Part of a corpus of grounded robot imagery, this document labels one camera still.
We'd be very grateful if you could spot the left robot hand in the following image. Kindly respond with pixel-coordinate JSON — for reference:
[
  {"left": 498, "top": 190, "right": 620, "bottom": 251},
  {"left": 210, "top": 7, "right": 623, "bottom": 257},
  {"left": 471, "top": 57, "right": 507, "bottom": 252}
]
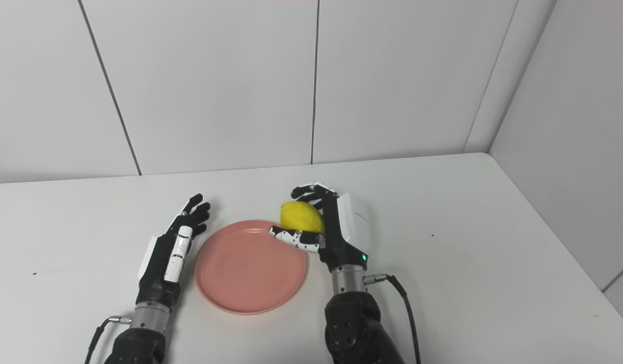
[{"left": 136, "top": 193, "right": 211, "bottom": 310}]

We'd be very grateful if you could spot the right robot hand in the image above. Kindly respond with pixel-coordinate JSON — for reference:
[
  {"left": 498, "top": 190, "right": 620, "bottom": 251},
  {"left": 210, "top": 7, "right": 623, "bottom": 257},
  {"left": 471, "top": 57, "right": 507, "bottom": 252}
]
[{"left": 269, "top": 182, "right": 371, "bottom": 274}]

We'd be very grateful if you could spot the yellow lemon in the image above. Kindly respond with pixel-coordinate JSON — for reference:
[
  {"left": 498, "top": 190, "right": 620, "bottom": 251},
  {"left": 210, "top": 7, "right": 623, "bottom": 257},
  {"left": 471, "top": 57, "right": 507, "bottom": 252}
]
[{"left": 280, "top": 201, "right": 326, "bottom": 235}]

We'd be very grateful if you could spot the pink plate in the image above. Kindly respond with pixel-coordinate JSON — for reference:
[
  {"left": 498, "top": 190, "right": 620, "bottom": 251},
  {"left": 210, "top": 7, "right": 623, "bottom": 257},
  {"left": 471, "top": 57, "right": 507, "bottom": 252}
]
[{"left": 194, "top": 219, "right": 308, "bottom": 315}]

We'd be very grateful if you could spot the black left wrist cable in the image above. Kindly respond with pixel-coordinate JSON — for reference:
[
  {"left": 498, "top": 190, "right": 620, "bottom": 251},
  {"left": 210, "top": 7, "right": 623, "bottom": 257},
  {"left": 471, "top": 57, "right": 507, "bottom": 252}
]
[{"left": 84, "top": 314, "right": 133, "bottom": 364}]

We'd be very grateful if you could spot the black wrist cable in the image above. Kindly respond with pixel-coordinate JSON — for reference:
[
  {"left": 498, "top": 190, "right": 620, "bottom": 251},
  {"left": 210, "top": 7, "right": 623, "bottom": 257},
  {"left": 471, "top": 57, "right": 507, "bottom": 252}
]
[
  {"left": 363, "top": 273, "right": 422, "bottom": 364},
  {"left": 84, "top": 314, "right": 133, "bottom": 364}
]

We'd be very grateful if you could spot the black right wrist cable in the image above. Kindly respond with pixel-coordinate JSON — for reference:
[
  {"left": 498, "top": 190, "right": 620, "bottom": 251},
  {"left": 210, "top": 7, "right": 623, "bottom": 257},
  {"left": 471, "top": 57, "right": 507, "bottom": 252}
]
[{"left": 363, "top": 273, "right": 422, "bottom": 364}]

